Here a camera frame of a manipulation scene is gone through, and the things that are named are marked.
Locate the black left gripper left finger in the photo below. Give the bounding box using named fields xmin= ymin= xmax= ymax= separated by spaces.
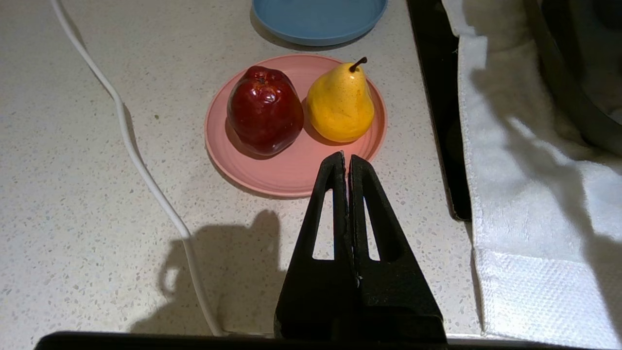
xmin=274 ymin=151 xmax=360 ymax=341

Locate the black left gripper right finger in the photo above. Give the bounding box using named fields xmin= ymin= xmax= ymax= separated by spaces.
xmin=349 ymin=154 xmax=448 ymax=342

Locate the white towel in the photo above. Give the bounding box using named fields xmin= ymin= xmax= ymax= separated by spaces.
xmin=439 ymin=0 xmax=622 ymax=350

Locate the black rice cooker body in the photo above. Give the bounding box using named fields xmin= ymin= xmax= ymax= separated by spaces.
xmin=524 ymin=0 xmax=622 ymax=157

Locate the pink round plate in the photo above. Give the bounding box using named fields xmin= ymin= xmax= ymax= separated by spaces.
xmin=204 ymin=53 xmax=388 ymax=198

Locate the yellow pear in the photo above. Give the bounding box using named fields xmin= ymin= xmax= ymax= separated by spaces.
xmin=306 ymin=56 xmax=376 ymax=144

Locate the dark red apple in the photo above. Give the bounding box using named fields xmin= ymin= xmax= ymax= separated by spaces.
xmin=226 ymin=65 xmax=305 ymax=157

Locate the black flat panel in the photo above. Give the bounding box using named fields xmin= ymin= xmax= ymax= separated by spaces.
xmin=407 ymin=0 xmax=473 ymax=222

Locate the blue round plate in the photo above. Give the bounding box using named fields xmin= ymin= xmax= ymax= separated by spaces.
xmin=251 ymin=0 xmax=389 ymax=48

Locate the white cable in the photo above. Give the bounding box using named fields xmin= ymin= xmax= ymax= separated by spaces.
xmin=50 ymin=0 xmax=225 ymax=337

